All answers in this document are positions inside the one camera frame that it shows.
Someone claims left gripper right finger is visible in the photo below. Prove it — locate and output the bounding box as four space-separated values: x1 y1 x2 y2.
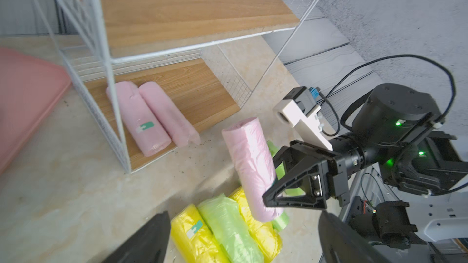
318 211 390 263

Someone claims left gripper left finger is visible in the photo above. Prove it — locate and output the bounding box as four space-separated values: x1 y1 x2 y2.
103 211 171 263

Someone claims light green bag roll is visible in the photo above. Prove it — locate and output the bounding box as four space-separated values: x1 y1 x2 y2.
197 194 264 263

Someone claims white wire wooden shelf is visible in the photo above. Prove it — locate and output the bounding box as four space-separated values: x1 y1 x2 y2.
52 0 319 173

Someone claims pink bag roll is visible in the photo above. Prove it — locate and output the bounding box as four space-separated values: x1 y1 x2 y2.
115 81 172 157
139 82 201 147
222 117 283 222

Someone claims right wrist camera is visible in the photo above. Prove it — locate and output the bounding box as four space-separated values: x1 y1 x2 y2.
273 86 333 151

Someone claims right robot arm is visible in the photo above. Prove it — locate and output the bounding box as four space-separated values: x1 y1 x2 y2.
263 84 468 263

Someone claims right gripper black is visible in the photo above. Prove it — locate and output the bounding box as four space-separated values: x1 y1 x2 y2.
262 140 366 210

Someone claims yellow bag roll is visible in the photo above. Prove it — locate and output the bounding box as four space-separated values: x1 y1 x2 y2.
229 187 283 263
171 204 230 263

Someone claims green bag roll right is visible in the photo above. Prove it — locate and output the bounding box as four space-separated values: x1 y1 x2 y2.
267 140 305 197

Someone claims green bag roll middle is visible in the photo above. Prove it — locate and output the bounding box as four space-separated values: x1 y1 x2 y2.
271 211 290 232

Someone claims pink tray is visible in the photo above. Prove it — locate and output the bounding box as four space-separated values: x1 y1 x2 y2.
1 47 71 172

